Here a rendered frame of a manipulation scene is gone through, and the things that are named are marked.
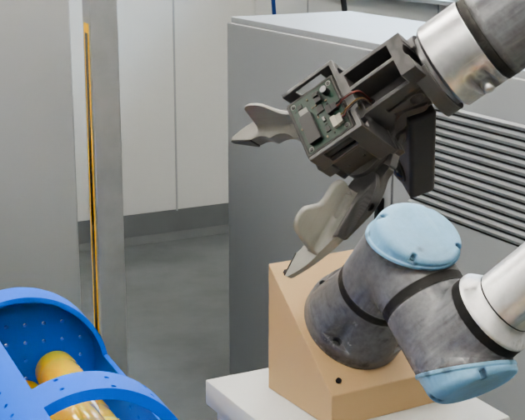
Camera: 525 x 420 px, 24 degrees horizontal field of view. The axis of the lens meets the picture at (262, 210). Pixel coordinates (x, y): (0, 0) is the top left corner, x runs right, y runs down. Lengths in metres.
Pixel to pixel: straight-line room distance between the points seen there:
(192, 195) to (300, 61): 3.11
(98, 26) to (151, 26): 4.13
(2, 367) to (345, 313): 0.48
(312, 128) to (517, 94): 2.07
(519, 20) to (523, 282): 0.58
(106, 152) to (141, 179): 4.20
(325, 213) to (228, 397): 0.80
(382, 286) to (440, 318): 0.10
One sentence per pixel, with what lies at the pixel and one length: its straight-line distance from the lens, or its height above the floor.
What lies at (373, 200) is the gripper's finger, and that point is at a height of 1.60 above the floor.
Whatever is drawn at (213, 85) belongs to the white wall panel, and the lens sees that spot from 6.86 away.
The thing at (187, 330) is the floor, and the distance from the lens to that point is 5.42.
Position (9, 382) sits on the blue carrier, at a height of 1.21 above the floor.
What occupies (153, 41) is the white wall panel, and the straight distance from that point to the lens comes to 6.68.
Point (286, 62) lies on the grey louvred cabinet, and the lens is 3.98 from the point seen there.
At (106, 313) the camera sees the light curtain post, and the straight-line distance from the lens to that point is 2.67.
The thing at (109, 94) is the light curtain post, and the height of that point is 1.45.
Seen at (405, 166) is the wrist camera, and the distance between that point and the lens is 1.07.
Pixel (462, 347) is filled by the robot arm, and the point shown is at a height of 1.32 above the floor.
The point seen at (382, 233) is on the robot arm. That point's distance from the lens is 1.55.
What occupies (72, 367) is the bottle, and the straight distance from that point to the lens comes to 1.94.
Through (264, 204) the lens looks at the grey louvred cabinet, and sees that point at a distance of 4.21.
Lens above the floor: 1.84
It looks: 14 degrees down
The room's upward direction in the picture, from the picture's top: straight up
